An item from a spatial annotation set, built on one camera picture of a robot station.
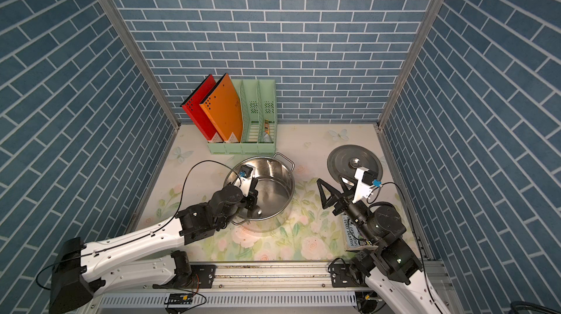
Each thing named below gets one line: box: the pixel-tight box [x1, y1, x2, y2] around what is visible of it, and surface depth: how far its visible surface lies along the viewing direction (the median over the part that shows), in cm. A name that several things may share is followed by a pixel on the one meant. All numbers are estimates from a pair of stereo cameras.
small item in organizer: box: [262, 119, 274, 143], surface depth 118 cm
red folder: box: [179, 73, 218, 141], surface depth 93 cm
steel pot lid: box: [327, 144, 384, 182], surface depth 107 cm
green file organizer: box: [207, 78, 277, 155], surface depth 110 cm
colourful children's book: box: [341, 213, 379, 252], surface depth 79 cm
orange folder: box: [199, 73, 244, 144], surface depth 98 cm
